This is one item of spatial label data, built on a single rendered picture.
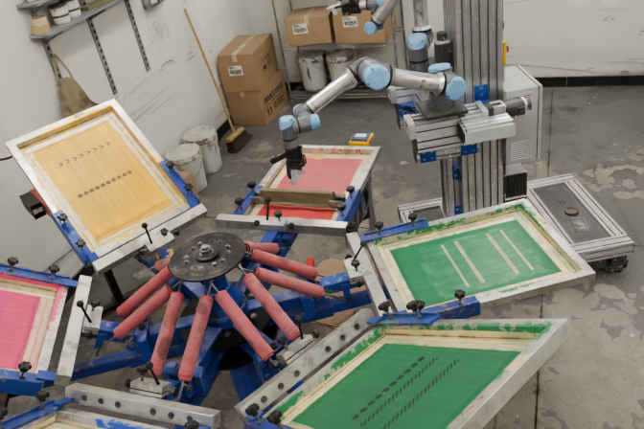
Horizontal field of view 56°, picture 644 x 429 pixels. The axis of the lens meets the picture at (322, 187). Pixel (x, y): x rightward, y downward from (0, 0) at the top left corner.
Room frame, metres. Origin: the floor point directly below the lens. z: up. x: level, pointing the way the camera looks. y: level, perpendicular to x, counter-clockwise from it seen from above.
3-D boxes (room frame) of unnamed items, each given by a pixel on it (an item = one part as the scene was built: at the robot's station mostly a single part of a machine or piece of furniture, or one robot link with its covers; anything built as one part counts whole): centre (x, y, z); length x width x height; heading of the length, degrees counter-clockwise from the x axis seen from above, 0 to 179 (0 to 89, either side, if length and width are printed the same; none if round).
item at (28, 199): (3.08, 1.61, 1.06); 0.24 x 0.12 x 0.09; 36
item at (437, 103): (2.94, -0.70, 1.31); 0.15 x 0.15 x 0.10
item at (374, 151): (2.88, 0.05, 0.97); 0.79 x 0.58 x 0.04; 156
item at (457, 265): (2.01, -0.42, 1.05); 1.08 x 0.61 x 0.23; 96
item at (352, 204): (2.54, -0.11, 0.98); 0.30 x 0.05 x 0.07; 156
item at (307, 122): (2.71, 0.01, 1.41); 0.11 x 0.11 x 0.08; 10
